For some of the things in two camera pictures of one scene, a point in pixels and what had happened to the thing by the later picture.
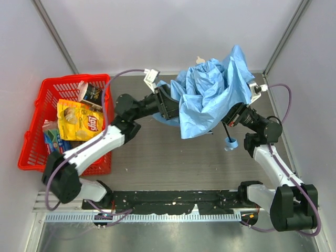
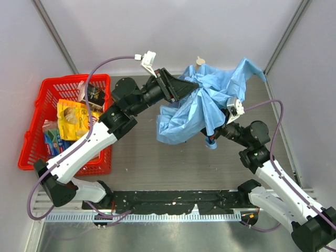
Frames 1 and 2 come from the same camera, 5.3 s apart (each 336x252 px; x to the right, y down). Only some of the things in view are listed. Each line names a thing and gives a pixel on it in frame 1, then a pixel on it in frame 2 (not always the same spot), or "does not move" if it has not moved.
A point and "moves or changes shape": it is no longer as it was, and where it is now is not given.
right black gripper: [234, 113] -> [219, 130]
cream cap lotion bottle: [200, 60] does not move
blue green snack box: [53, 142] does not move
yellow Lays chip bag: [76, 121] does not move
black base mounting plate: [173, 201] does not move
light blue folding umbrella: [206, 91] moves or changes shape
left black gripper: [168, 105] -> [165, 85]
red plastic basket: [64, 87] does not move
